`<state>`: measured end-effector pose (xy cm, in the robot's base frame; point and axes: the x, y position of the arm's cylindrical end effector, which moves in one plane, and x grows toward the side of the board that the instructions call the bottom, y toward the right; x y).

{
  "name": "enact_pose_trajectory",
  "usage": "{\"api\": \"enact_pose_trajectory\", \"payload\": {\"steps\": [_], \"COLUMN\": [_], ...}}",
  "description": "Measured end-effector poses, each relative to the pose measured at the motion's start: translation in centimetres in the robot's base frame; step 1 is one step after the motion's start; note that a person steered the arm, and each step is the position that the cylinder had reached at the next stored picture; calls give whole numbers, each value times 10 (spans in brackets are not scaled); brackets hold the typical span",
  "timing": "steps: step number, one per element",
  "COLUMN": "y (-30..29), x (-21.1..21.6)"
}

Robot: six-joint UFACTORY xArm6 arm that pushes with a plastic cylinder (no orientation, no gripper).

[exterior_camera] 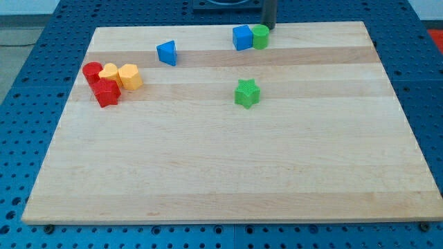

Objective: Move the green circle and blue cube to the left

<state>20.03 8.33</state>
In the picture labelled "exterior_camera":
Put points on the yellow heart block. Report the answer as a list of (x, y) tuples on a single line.
[(110, 72)]

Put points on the green cylinder block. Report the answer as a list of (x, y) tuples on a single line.
[(260, 36)]

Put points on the yellow hexagon block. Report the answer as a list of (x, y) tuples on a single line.
[(130, 77)]

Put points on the green star block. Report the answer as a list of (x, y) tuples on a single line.
[(247, 93)]

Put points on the blue triangle block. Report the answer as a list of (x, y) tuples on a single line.
[(167, 53)]

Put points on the blue cube block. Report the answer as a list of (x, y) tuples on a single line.
[(242, 37)]

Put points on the red star block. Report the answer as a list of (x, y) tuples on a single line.
[(106, 92)]

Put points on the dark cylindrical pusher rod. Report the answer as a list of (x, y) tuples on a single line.
[(269, 13)]

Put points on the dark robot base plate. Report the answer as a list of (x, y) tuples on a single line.
[(219, 5)]

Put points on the wooden board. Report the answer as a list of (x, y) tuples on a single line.
[(327, 143)]

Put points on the red cylinder block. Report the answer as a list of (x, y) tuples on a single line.
[(91, 72)]

